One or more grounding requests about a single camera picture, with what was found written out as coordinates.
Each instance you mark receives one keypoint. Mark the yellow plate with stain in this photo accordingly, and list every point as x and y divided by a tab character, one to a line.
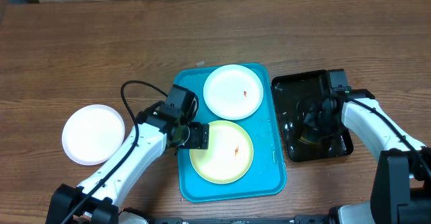
229	154

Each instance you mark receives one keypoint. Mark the teal plastic tray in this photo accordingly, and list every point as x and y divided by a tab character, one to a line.
267	174

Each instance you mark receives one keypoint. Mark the small tape scrap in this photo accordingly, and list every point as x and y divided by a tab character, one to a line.
200	63

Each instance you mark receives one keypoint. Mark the white plate with stain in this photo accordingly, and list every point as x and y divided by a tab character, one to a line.
233	92

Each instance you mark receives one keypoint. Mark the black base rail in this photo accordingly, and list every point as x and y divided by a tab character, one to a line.
235	220

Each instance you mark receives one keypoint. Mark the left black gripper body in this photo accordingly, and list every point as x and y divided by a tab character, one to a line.
192	136

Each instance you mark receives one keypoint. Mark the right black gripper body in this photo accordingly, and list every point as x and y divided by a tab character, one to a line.
328	125

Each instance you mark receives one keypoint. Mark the black rectangular tray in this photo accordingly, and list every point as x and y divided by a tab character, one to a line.
287	91

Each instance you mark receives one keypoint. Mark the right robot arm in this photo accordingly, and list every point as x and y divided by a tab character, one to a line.
401	188

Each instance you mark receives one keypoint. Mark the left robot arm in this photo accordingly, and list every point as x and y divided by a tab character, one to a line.
165	124

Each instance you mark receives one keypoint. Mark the green yellow sponge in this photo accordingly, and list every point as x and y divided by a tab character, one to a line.
309	138

